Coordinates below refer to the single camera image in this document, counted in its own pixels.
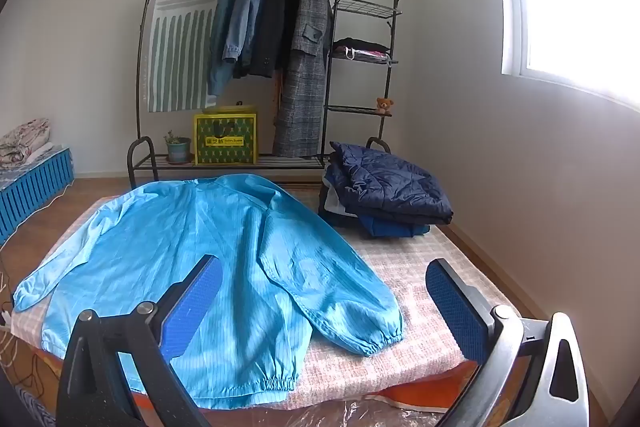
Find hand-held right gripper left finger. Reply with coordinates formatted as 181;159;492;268
56;253;224;427

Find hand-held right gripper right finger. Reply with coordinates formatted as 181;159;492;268
425;258;591;427

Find light blue jacket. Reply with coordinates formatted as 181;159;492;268
11;174;403;410

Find dark folded clothes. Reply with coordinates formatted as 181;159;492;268
332;37;391;54

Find black metal clothes rack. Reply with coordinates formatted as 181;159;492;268
127;0;403;190

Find orange mattress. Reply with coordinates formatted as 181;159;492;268
32;342;483;415

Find blue folded garment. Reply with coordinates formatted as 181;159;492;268
357;212;431;239

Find navy puffer jacket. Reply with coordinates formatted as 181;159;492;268
327;141;454;225

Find small potted plant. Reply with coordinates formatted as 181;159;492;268
163;130;192;164

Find dark folded garment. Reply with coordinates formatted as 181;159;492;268
318;164;361;228

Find yellow patterned box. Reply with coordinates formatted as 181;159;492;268
193;104;259;166

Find clear plastic sheet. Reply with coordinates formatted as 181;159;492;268
200;394;451;427

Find zebra striped garment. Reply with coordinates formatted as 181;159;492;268
15;382;58;427

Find blue slatted crate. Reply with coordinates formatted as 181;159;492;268
0;147;76;245

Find grey plaid coat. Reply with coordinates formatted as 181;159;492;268
272;0;335;158

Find floral cloth bundle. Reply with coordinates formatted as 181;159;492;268
0;117;53;165

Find green striped white cloth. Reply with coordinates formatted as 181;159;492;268
146;0;238;113

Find black coat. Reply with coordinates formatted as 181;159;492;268
232;0;303;80

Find denim jacket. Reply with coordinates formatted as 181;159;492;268
222;0;275;65

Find window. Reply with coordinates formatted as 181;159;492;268
492;0;640;113

